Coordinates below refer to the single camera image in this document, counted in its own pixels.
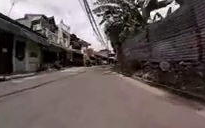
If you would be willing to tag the grey asphalt road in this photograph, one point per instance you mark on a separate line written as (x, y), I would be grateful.
(90, 100)

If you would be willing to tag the strip of rubble and plants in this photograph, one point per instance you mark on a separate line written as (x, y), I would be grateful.
(176, 76)

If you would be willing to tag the row of buildings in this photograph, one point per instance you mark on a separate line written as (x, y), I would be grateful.
(58, 36)

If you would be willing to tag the concrete pavement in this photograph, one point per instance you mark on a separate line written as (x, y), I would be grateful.
(10, 77)

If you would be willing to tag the grey house with dark door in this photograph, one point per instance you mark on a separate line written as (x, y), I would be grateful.
(26, 56)

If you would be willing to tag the grey corrugated wall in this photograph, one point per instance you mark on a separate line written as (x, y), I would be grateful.
(176, 36)

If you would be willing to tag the large leafy tree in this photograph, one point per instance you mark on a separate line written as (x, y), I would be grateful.
(123, 20)

